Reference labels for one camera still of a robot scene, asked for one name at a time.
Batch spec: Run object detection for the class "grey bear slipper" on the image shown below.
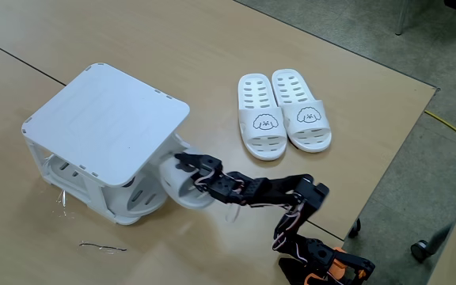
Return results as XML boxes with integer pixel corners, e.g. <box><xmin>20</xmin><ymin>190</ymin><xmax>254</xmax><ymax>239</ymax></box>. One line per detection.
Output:
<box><xmin>158</xmin><ymin>148</ymin><xmax>217</xmax><ymax>210</ymax></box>
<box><xmin>47</xmin><ymin>154</ymin><xmax>169</xmax><ymax>218</ymax></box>

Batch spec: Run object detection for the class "white dog slipper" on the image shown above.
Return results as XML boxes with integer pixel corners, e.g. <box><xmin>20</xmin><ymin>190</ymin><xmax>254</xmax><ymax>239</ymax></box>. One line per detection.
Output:
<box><xmin>237</xmin><ymin>73</ymin><xmax>288</xmax><ymax>162</ymax></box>
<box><xmin>271</xmin><ymin>68</ymin><xmax>333</xmax><ymax>154</ymax></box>

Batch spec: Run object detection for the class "white two-shelf shoe rack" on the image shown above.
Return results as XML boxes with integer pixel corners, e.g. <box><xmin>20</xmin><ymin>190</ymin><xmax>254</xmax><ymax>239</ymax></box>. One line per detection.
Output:
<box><xmin>21</xmin><ymin>62</ymin><xmax>194</xmax><ymax>226</ymax></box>

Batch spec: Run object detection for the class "black table caster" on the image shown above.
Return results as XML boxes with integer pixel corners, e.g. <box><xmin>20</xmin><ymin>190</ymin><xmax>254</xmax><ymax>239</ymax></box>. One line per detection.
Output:
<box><xmin>348</xmin><ymin>218</ymin><xmax>362</xmax><ymax>239</ymax></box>

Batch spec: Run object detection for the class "black chair caster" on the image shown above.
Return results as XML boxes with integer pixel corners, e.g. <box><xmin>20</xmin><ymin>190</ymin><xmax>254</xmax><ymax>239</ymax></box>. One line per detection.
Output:
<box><xmin>409</xmin><ymin>224</ymin><xmax>453</xmax><ymax>263</ymax></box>

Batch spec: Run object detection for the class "metal chair leg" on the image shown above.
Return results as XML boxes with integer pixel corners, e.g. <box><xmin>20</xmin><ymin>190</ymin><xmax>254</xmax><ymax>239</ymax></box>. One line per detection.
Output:
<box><xmin>394</xmin><ymin>0</ymin><xmax>411</xmax><ymax>36</ymax></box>

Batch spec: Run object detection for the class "yellow cable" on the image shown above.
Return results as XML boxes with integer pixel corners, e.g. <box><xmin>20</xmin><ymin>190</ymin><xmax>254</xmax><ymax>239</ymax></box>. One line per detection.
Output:
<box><xmin>424</xmin><ymin>109</ymin><xmax>456</xmax><ymax>154</ymax></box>

